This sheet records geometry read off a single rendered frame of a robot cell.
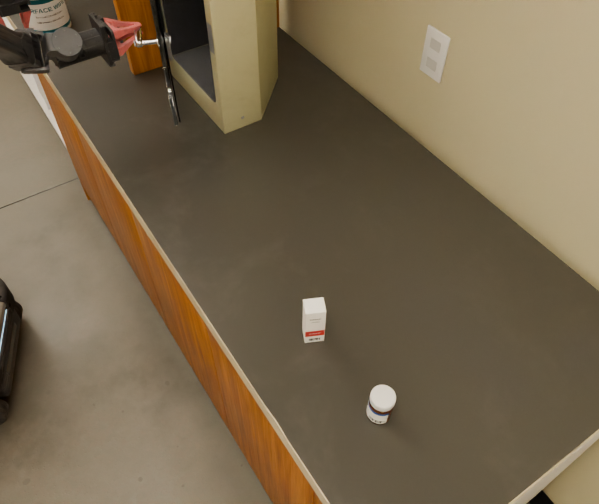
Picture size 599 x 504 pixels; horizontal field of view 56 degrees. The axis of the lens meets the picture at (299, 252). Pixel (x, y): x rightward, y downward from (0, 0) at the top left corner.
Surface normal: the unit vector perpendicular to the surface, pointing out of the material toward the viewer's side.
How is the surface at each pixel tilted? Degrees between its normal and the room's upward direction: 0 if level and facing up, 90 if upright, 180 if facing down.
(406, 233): 0
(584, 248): 90
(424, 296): 0
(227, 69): 90
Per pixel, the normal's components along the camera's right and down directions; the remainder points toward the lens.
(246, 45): 0.55, 0.65
